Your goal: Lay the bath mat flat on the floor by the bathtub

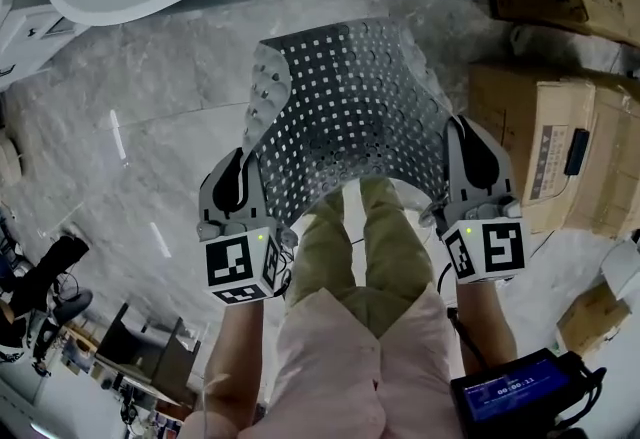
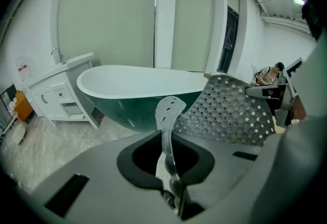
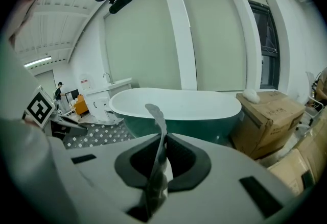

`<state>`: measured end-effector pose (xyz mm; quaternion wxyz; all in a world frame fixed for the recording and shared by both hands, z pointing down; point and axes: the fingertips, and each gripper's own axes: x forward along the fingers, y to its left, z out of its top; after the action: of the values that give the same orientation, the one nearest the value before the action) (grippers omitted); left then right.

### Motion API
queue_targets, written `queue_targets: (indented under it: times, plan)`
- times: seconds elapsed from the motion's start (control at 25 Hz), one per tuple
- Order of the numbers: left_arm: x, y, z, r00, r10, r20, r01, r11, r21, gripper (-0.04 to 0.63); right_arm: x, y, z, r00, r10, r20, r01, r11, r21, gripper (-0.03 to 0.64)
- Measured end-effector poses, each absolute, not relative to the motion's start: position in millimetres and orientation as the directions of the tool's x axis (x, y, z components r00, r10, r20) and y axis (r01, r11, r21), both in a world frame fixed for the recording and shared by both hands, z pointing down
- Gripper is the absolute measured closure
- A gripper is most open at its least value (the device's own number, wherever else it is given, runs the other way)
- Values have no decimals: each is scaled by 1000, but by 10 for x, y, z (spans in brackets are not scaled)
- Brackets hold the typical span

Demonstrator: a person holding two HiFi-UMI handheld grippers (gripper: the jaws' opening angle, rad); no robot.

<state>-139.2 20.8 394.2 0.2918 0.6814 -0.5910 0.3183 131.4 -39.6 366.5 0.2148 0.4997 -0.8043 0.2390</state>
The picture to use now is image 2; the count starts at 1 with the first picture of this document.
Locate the ceiling tube light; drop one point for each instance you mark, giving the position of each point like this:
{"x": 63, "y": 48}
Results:
{"x": 299, "y": 0}

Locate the grey perforated bath mat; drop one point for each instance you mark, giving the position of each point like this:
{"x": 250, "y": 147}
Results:
{"x": 224, "y": 110}

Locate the dark window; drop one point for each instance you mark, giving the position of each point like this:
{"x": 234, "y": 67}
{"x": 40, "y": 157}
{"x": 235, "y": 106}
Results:
{"x": 228, "y": 44}

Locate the brown cardboard box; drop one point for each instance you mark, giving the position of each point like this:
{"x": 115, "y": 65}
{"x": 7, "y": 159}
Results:
{"x": 208, "y": 75}

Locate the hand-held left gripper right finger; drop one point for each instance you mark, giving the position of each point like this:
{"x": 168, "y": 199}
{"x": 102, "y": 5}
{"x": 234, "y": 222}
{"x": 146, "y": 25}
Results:
{"x": 224, "y": 167}

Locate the wide grey roller blind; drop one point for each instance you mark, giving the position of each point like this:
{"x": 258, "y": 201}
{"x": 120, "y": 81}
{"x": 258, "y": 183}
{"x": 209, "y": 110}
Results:
{"x": 107, "y": 13}

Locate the chrome faucet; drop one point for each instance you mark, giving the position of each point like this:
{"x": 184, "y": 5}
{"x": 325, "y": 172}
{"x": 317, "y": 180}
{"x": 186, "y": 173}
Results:
{"x": 60, "y": 55}

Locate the white and green bathtub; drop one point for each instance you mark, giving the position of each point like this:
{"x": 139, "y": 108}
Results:
{"x": 132, "y": 90}

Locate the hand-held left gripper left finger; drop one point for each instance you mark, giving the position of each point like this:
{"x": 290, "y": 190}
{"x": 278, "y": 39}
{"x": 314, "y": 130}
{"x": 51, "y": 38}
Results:
{"x": 102, "y": 179}

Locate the narrow grey roller blind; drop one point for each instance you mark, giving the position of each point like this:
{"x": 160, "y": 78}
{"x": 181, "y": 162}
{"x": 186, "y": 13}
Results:
{"x": 192, "y": 19}

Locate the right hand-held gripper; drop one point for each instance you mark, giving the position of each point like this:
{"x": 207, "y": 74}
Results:
{"x": 287, "y": 95}

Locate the orange cabinet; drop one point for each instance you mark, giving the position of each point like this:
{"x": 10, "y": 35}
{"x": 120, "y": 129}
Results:
{"x": 23, "y": 106}

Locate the white vanity cabinet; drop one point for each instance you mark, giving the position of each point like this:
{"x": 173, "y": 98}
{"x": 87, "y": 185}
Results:
{"x": 53, "y": 90}

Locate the person's right forearm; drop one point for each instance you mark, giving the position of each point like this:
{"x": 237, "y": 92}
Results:
{"x": 299, "y": 108}

